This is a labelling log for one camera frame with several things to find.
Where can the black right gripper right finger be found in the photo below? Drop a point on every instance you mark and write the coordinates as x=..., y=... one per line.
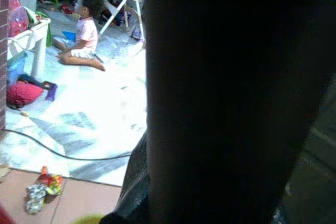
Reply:
x=223, y=103

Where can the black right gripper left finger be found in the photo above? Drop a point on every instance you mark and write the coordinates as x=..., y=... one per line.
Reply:
x=136, y=195

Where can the white marbled floor mat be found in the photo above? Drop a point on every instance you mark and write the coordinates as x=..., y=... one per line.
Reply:
x=92, y=98

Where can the red yellow snack wrapper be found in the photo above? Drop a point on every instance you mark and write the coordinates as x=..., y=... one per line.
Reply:
x=52, y=180

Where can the silver crumpled wrapper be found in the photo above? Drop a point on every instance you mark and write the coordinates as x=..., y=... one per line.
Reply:
x=34, y=199

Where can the purple book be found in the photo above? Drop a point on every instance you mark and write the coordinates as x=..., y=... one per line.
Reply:
x=136, y=33

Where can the purple toy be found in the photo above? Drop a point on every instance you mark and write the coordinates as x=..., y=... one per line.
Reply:
x=51, y=90

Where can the small yellow item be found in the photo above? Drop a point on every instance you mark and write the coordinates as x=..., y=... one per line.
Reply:
x=25, y=113

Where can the red cushion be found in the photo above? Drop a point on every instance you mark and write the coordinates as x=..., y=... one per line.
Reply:
x=23, y=93

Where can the child in pink shirt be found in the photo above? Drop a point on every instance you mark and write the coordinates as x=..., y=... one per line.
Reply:
x=86, y=32

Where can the blue book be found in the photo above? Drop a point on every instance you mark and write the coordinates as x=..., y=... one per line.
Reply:
x=68, y=36

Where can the blue plastic container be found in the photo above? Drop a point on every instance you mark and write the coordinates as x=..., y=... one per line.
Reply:
x=15, y=69

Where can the green cloth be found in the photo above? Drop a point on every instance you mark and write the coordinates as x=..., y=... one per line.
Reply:
x=48, y=35

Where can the white plastic table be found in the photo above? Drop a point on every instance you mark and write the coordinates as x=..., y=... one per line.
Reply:
x=39, y=40

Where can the red brick tiled pillar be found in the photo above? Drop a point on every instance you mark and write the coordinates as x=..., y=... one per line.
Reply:
x=3, y=51

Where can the pink printed bag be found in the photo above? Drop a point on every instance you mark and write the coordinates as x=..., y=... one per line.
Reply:
x=18, y=16

